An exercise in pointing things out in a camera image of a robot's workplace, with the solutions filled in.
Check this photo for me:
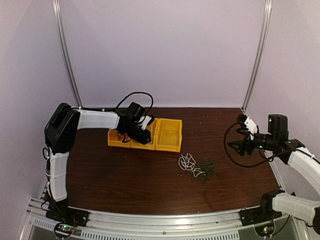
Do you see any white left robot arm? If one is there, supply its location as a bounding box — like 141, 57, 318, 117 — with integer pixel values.
42, 102, 155, 202

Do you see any aluminium frame post left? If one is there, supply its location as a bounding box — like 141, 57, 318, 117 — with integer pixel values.
52, 0, 83, 107

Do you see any black camera cable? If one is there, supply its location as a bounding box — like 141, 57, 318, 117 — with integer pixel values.
115, 91, 154, 118
223, 121, 278, 168

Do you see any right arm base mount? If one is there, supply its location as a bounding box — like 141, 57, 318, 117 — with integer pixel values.
239, 190, 285, 227

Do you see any yellow bin right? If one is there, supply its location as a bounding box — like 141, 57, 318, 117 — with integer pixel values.
155, 118, 183, 153

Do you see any yellow bin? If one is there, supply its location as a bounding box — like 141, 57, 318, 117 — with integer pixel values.
130, 118, 159, 151
107, 129, 131, 148
155, 118, 183, 153

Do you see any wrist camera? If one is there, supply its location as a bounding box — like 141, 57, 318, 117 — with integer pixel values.
138, 114, 155, 130
237, 114, 259, 141

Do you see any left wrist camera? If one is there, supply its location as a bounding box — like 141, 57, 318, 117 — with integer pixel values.
138, 114, 155, 130

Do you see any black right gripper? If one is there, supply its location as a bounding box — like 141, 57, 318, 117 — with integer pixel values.
227, 127, 277, 157

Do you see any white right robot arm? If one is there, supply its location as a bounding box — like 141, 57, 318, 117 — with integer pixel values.
223, 114, 320, 233

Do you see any black left camera cable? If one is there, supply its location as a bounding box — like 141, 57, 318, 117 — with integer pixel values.
115, 91, 154, 118

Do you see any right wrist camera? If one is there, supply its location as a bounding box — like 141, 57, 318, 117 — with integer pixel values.
237, 114, 259, 141

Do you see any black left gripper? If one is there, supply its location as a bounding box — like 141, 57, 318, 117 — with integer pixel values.
123, 123, 151, 145

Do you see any aluminium frame post right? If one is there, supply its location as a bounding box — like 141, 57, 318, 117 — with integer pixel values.
241, 0, 273, 113

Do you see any black right camera cable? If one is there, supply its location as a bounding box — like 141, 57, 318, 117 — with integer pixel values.
223, 121, 278, 168

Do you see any white wire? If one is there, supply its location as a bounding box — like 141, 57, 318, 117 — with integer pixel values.
177, 152, 205, 179

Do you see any aluminium frame post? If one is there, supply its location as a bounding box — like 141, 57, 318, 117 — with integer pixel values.
241, 0, 273, 113
52, 0, 83, 107

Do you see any yellow bin left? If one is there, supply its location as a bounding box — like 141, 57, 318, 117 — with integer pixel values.
107, 129, 131, 148

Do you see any aluminium front rail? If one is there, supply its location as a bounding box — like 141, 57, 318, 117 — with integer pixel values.
18, 198, 310, 240

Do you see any yellow bin middle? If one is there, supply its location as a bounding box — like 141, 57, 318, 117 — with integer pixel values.
130, 118, 159, 151

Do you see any red wire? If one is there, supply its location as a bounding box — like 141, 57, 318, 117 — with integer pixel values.
116, 129, 132, 144

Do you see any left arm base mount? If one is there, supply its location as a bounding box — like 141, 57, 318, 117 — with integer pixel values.
40, 191, 89, 239

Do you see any green wire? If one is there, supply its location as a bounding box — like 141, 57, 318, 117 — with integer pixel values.
192, 152, 218, 183

